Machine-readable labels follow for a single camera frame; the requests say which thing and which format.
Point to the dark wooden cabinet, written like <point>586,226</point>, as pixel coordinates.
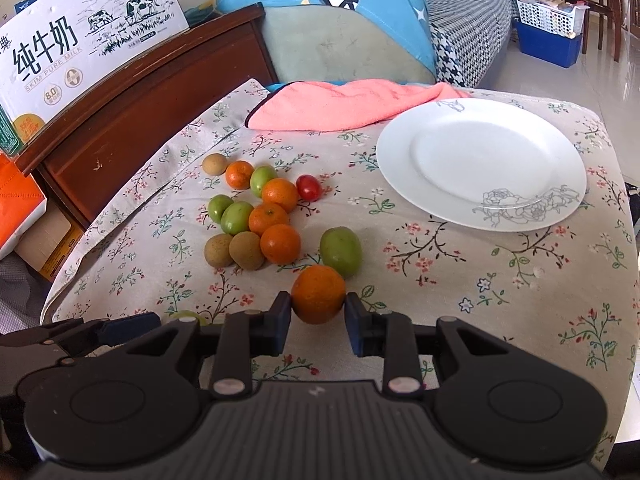
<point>87,153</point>

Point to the white plastic basket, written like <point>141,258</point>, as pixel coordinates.
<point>564,19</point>

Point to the pink towel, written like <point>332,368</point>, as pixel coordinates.
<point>324,107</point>

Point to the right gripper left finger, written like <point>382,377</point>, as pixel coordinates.
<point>243,337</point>

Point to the floral tablecloth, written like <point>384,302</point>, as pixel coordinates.
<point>568,292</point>

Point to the brown longan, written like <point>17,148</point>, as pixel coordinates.
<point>244,250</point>
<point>217,251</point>
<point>215,164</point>

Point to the white milk carton box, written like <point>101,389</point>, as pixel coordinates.
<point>54,51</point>

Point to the green jujube top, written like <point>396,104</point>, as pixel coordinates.
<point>260,177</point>

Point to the green pillow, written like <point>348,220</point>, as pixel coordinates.
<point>322,43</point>

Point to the red cherry tomato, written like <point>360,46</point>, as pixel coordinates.
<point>309,188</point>

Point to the wooden chair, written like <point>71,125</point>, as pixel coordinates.
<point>605,0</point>

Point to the orange tangerine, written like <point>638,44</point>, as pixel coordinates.
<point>318,294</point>
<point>238,175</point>
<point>280,244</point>
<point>281,192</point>
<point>266,215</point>

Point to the orange white package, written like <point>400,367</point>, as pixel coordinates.
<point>22,203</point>

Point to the large green jujube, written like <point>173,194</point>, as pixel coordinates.
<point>340,249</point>

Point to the white floral plate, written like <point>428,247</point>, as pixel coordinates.
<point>482,164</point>

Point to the green jujube small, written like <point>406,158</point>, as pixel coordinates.
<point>217,206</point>

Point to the blue plastic bin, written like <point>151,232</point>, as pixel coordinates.
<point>555,49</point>

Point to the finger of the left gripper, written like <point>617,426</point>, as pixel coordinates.
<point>116,332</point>

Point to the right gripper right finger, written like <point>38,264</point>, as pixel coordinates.
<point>388,336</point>

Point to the houndstooth sofa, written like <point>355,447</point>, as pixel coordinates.
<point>470,38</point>

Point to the brown longan top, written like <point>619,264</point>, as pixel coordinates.
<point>215,164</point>

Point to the orange tangerine front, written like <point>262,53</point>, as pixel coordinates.
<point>280,244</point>

